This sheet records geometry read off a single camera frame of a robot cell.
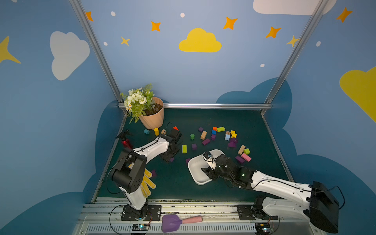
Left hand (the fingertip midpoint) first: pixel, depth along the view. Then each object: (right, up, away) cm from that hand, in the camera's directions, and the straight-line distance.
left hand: (177, 153), depth 92 cm
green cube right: (+46, +1, +4) cm, 46 cm away
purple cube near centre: (+11, +3, +6) cm, 13 cm away
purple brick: (-3, -4, 0) cm, 5 cm away
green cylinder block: (+10, +10, +11) cm, 18 cm away
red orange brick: (-3, +16, +18) cm, 24 cm away
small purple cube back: (+16, +15, +17) cm, 28 cm away
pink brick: (+45, -3, +3) cm, 46 cm away
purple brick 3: (+41, -4, +1) cm, 42 cm away
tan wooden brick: (+18, +11, +12) cm, 24 cm away
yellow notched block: (+40, +12, +12) cm, 43 cm away
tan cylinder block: (-12, +14, +16) cm, 24 cm away
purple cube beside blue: (+25, +10, +12) cm, 29 cm away
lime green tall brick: (+4, +2, +6) cm, 8 cm away
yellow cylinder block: (-16, +14, +12) cm, 24 cm away
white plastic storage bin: (+12, -6, -2) cm, 14 cm away
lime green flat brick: (+32, +15, +18) cm, 40 cm away
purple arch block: (+39, +6, +9) cm, 40 cm away
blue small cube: (+26, +13, +13) cm, 32 cm away
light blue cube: (+35, +10, +12) cm, 38 cm away
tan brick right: (+44, +2, +6) cm, 44 cm away
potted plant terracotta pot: (-21, +32, -6) cm, 39 cm away
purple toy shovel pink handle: (-1, -31, -21) cm, 37 cm away
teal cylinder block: (-24, +13, +13) cm, 30 cm away
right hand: (+18, -3, -12) cm, 22 cm away
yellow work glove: (-17, -15, -8) cm, 24 cm away
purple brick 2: (+19, +6, +9) cm, 22 cm away
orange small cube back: (+27, +16, +16) cm, 35 cm away
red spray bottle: (-33, +8, -2) cm, 34 cm away
